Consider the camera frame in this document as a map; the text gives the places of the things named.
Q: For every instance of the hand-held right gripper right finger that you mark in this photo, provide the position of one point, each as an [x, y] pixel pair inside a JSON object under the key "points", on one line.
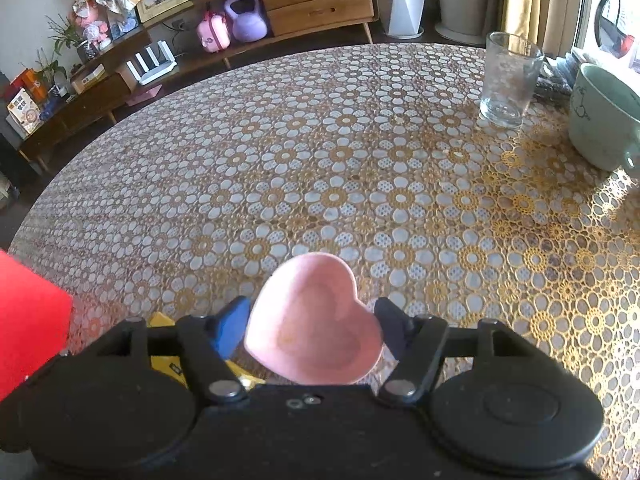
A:
{"points": [[395, 332]]}

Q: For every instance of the white standing air conditioner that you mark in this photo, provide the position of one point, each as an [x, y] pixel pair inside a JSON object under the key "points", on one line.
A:
{"points": [[460, 5]]}

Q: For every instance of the grey patterned packet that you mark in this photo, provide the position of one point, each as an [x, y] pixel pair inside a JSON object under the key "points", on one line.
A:
{"points": [[554, 82]]}

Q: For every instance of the small white carton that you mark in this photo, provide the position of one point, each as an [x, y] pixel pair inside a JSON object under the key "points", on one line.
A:
{"points": [[89, 79]]}

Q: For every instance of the small plant in vase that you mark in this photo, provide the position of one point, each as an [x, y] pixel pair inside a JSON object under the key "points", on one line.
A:
{"points": [[82, 47]]}

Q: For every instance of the clear drinking glass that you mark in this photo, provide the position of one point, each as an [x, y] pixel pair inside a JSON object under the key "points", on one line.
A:
{"points": [[510, 80]]}

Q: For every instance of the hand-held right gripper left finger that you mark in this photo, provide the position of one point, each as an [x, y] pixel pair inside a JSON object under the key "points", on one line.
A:
{"points": [[230, 327]]}

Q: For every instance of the pale green mug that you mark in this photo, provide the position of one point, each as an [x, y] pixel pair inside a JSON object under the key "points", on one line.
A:
{"points": [[602, 120]]}

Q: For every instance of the floral lace tablecloth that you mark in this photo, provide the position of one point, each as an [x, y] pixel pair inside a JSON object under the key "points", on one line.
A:
{"points": [[325, 170]]}

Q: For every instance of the orange carton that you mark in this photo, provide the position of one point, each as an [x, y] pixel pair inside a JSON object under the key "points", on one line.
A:
{"points": [[36, 85]]}

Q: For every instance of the white plant pot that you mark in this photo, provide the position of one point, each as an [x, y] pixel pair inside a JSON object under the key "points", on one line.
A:
{"points": [[409, 5]]}

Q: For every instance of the pink heart-shaped bowl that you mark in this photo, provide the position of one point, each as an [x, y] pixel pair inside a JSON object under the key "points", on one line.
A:
{"points": [[315, 320]]}

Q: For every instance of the pink flat tray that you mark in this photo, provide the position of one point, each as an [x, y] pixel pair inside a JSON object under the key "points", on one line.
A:
{"points": [[144, 96]]}

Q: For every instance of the yellow curtain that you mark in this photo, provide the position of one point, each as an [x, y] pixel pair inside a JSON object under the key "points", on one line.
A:
{"points": [[540, 5]]}

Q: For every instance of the purple kettlebell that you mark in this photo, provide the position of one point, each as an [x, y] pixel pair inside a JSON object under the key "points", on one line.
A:
{"points": [[246, 22]]}

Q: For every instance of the pink toy case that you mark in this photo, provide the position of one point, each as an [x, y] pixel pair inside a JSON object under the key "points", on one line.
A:
{"points": [[214, 34]]}

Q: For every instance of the red cardboard box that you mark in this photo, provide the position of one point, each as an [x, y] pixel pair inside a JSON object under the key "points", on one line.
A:
{"points": [[27, 320]]}

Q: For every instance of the yellow small box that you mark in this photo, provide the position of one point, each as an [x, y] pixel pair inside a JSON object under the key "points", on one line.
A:
{"points": [[167, 365]]}

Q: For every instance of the printed snack bag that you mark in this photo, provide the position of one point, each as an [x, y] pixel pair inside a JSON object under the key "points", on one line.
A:
{"points": [[24, 112]]}

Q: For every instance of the wooden media cabinet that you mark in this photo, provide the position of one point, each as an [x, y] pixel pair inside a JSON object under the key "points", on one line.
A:
{"points": [[315, 5]]}

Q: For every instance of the white router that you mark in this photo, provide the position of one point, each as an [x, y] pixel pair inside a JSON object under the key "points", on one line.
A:
{"points": [[152, 67]]}

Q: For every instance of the white washing machine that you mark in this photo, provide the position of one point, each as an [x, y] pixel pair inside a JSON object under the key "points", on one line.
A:
{"points": [[612, 10]]}

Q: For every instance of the pink doll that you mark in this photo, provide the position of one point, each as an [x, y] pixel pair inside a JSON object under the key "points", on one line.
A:
{"points": [[94, 25]]}

